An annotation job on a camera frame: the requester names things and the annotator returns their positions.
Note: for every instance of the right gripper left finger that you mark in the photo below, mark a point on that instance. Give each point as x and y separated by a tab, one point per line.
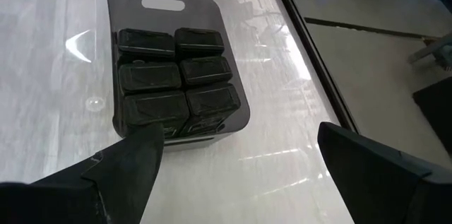
130	167

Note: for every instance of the dark grey plastic bin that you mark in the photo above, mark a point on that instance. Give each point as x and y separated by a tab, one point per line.
212	12

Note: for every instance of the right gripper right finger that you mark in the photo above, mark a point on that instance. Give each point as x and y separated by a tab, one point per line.
367	167

